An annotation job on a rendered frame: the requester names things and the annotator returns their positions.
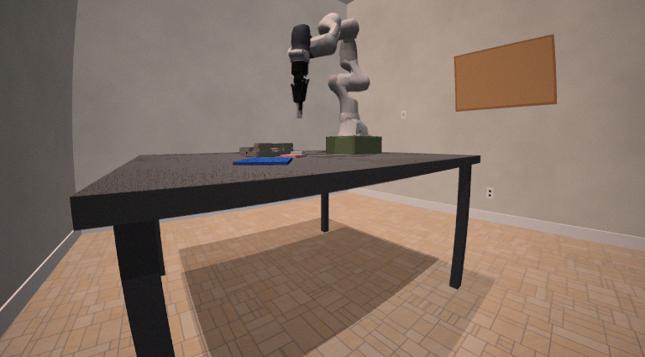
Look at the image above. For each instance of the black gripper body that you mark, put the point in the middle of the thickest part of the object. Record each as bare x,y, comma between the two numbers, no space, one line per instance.
299,69

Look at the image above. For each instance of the beige desk phone body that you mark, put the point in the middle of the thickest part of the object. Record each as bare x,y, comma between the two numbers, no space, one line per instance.
243,151

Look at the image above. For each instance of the blue flat rectangular pad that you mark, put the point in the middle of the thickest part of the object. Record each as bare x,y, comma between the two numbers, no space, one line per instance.
264,161

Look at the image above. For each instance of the beige telephone handset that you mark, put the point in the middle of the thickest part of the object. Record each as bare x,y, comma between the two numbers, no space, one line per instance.
270,145

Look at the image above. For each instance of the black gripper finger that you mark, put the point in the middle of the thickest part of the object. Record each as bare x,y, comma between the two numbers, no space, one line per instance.
301,96
294,90

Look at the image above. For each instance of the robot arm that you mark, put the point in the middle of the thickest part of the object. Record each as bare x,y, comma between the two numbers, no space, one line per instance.
340,84

